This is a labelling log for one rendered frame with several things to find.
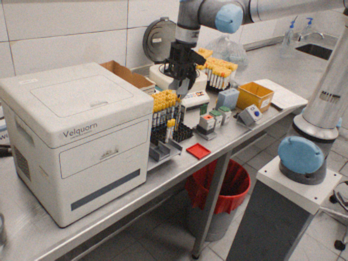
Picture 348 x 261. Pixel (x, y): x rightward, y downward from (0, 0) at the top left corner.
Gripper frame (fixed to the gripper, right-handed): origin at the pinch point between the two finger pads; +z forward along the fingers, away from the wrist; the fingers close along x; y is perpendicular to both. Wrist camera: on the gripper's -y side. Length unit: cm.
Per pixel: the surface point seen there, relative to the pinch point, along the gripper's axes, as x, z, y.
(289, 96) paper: 12, 16, -78
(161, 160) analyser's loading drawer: 11.5, 13.5, 19.0
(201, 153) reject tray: 14.3, 17.5, 0.5
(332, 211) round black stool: 57, 95, -115
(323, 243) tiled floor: 63, 105, -93
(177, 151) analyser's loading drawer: 11.2, 13.7, 11.1
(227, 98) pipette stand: 1.1, 9.2, -31.2
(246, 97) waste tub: 4.2, 10.5, -43.1
